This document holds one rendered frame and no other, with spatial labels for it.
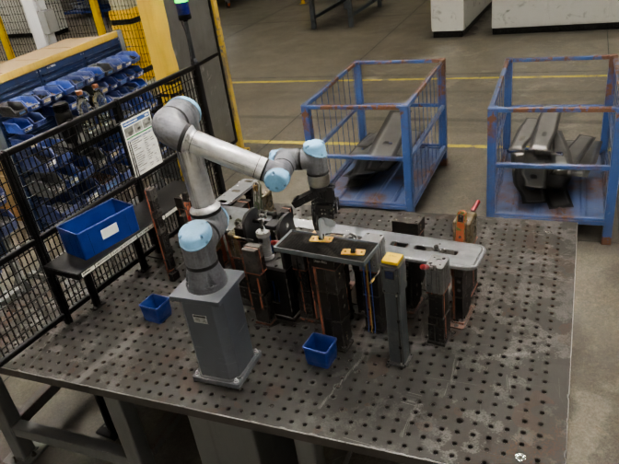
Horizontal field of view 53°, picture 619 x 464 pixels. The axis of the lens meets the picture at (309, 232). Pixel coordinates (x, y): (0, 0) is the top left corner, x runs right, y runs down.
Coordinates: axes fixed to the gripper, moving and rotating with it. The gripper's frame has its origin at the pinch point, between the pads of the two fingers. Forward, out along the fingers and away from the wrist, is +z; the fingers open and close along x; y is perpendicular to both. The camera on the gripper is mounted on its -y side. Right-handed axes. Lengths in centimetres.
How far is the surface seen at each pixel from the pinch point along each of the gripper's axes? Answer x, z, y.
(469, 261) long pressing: 22, 21, 49
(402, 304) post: -4.9, 23.9, 29.2
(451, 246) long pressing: 33, 21, 41
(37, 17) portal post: 348, -29, -421
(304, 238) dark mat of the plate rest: 5.1, 5.4, -8.9
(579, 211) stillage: 226, 105, 99
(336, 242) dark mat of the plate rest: 4.0, 5.4, 4.2
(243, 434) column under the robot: -35, 70, -29
